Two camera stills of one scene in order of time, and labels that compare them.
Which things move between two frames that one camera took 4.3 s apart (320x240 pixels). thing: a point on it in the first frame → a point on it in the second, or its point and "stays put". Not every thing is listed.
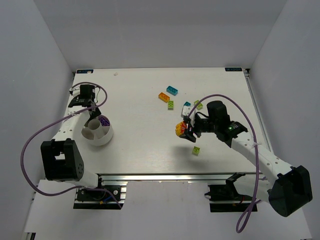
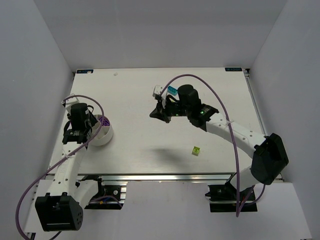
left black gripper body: x=92 y=113 → x=92 y=122
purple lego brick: x=104 y=120 stays put
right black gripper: x=191 y=127 → x=164 y=110
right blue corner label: x=233 y=69 stays put
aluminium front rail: x=142 y=178 stays put
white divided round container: x=94 y=133 stays put
